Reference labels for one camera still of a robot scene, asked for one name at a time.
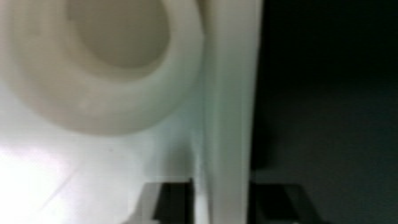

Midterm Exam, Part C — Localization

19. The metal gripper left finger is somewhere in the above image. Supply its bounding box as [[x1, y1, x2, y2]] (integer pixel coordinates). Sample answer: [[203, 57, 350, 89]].
[[126, 182, 194, 224]]

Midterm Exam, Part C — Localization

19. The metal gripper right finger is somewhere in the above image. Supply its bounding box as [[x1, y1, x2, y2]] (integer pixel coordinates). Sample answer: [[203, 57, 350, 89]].
[[254, 184, 323, 224]]

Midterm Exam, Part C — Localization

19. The white square tabletop part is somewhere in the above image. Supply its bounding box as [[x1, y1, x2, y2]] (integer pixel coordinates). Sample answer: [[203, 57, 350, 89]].
[[0, 0, 263, 224]]

